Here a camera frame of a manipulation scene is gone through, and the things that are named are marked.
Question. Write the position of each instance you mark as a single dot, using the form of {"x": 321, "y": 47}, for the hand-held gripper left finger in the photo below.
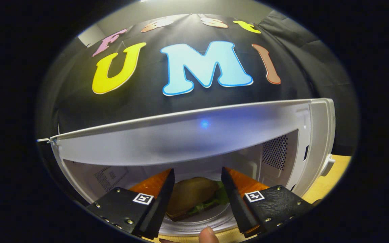
{"x": 159, "y": 206}

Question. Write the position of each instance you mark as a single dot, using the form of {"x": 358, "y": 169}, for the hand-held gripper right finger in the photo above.
{"x": 236, "y": 202}

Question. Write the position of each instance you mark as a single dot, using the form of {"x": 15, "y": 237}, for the brown bread lettuce sandwich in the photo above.
{"x": 191, "y": 195}

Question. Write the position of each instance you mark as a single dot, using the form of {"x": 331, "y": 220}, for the white microwave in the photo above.
{"x": 181, "y": 135}

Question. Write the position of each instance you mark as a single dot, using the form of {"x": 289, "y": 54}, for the black backdrop cloth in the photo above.
{"x": 282, "y": 50}

